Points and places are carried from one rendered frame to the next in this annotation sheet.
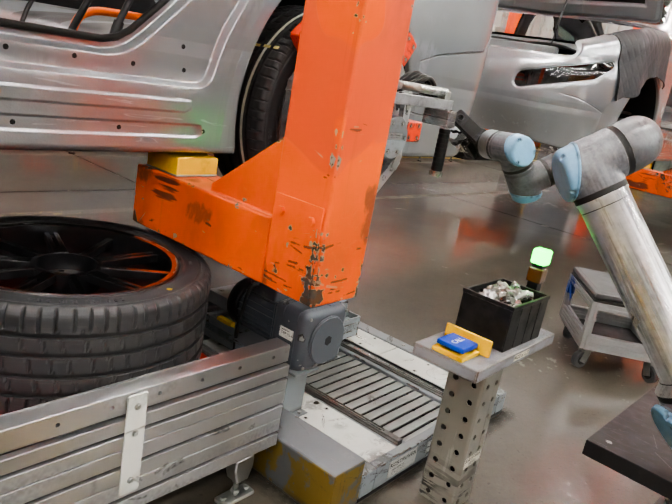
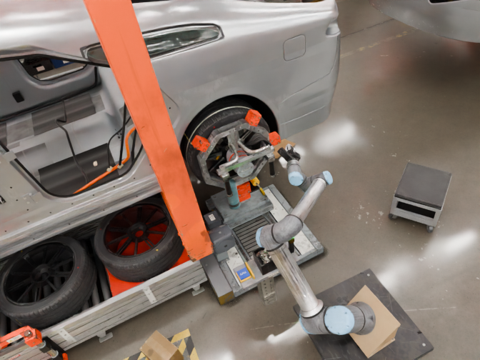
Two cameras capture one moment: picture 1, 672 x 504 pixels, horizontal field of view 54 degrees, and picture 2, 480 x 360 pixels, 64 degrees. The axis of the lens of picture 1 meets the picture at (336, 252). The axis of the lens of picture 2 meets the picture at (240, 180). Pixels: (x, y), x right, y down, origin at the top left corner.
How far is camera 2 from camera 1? 2.06 m
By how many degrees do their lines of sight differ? 41
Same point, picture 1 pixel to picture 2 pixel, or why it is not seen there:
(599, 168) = (266, 243)
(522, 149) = (294, 180)
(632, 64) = not seen: outside the picture
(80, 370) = (136, 275)
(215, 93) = not seen: hidden behind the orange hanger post
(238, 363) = (178, 271)
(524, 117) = (436, 23)
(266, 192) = not seen: hidden behind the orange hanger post
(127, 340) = (145, 268)
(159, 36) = (139, 167)
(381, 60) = (185, 207)
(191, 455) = (172, 291)
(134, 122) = (141, 193)
